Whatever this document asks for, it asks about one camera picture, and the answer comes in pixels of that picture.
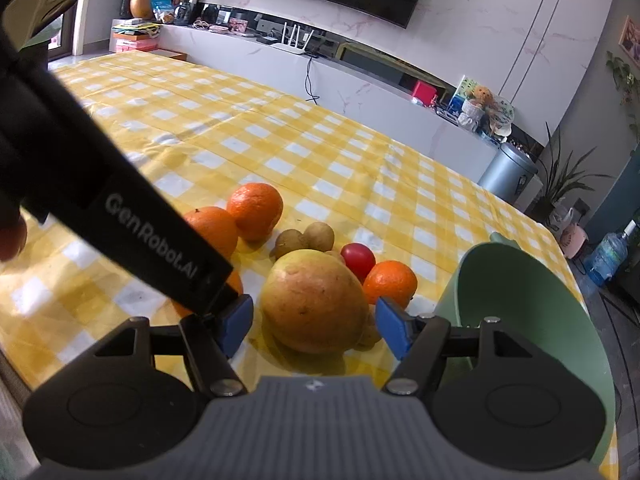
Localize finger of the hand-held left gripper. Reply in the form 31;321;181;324
192;265;243;317

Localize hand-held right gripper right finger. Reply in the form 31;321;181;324
376;297;538;396

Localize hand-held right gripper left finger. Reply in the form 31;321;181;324
92;294;253;398

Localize small brown fruit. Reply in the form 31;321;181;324
354;310;384;352
273;229;307;261
302;222;335;253

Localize red tomato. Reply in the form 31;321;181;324
341;243;377;283

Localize yellow pomelo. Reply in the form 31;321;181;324
261;250;372;355

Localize green bowl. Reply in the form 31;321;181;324
437;232;617;466

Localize person's left hand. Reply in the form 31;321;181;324
0;204;27;262

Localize stack of colourful boxes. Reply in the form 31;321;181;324
111;17;161;54

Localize golden acorn ornament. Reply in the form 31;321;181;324
129;0;168;21

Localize yellow checked tablecloth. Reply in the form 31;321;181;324
0;50;621;480

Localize grey trash can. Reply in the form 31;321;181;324
477;142;539;206

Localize white plastic bag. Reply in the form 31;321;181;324
547;207;576;234

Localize pink heater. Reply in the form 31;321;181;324
560;225;590;261

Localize potted long leaf plant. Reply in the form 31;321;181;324
529;122;614;222

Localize blue water bottle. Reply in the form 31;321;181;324
584;220;639;288

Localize white basket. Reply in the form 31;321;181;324
459;98;487;132

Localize white marble television cabinet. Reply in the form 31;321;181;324
159;24;501;187

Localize red box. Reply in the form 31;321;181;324
412;80;439;109

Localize round paper fan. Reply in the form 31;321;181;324
491;95;517;137

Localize green picture card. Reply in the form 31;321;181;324
451;75;483;112

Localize white router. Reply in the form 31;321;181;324
271;23;326;56

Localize hanging ivy plant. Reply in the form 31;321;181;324
606;50;640;141

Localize black cable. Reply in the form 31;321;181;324
303;55;322;104

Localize framed wall picture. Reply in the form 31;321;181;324
618;16;640;69

